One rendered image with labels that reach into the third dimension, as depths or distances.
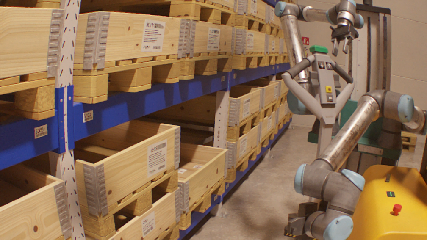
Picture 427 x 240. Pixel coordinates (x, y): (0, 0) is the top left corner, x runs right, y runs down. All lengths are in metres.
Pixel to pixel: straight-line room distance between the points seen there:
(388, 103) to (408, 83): 5.63
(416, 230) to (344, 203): 0.34
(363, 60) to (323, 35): 4.61
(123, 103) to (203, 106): 1.61
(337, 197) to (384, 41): 1.42
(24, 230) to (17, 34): 0.58
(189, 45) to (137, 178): 0.79
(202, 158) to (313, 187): 1.98
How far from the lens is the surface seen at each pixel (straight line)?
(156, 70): 1.96
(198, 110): 3.19
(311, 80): 1.48
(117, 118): 1.60
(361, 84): 2.38
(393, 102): 1.49
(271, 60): 4.28
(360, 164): 2.45
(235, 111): 3.09
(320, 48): 1.55
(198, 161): 3.02
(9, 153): 1.10
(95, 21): 1.32
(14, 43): 0.99
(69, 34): 1.27
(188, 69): 2.10
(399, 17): 7.14
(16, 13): 0.99
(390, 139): 2.12
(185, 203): 2.29
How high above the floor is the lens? 1.40
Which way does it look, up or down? 12 degrees down
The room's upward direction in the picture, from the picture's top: 4 degrees clockwise
